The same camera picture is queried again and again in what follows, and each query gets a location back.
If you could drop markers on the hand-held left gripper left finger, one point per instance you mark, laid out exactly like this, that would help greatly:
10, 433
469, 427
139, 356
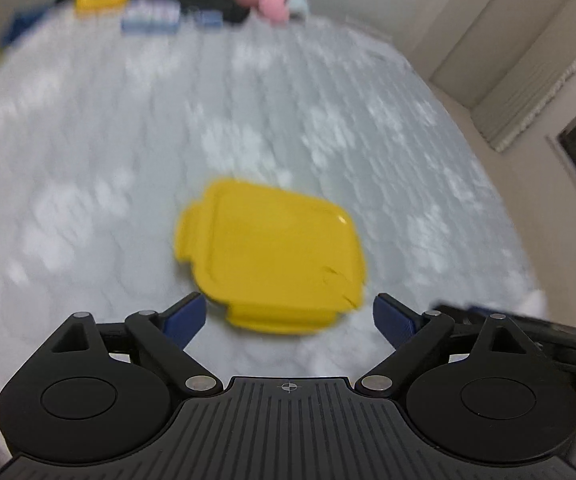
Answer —
183, 317

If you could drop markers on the white quilted floral mattress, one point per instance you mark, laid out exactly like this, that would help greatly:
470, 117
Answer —
118, 160

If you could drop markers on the blue cloth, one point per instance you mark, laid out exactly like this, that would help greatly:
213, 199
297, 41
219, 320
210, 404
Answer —
25, 22

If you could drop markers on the light blue object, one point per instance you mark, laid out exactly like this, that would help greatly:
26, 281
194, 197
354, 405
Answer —
299, 4

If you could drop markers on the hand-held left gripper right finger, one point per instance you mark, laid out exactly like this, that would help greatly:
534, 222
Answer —
395, 320

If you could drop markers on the beige pleated curtain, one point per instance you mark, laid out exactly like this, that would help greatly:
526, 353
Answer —
533, 85

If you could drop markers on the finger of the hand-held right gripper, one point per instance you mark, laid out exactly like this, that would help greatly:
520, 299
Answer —
568, 345

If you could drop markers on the yellow plastic container lid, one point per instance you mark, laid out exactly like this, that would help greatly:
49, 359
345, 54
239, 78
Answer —
273, 255

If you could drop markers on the blue and white packet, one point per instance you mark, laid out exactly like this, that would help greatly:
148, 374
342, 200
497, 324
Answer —
150, 15

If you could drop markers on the small blue box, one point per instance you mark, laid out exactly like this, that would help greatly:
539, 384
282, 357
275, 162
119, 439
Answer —
208, 19

